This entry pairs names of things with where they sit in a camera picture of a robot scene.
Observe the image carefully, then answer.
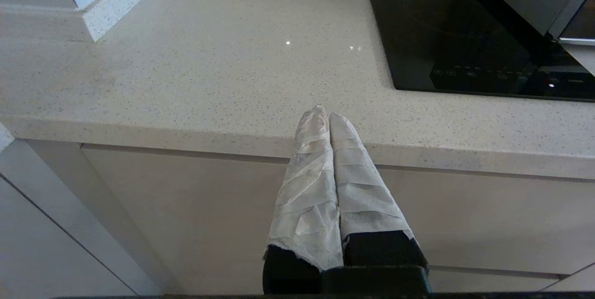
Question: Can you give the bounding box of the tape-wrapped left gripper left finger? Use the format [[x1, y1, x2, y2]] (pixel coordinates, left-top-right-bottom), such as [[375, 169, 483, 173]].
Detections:
[[263, 105, 344, 294]]

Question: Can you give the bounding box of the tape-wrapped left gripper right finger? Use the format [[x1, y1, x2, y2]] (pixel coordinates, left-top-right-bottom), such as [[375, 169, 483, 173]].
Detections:
[[330, 113, 429, 269]]

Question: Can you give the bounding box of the beige cabinet front panel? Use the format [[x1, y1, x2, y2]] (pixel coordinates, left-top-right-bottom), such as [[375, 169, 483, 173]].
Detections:
[[428, 264, 595, 293], [80, 145, 595, 295], [0, 176, 135, 299]]

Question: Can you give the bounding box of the black induction cooktop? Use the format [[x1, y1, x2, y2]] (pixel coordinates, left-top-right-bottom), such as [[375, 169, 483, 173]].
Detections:
[[365, 0, 595, 103]]

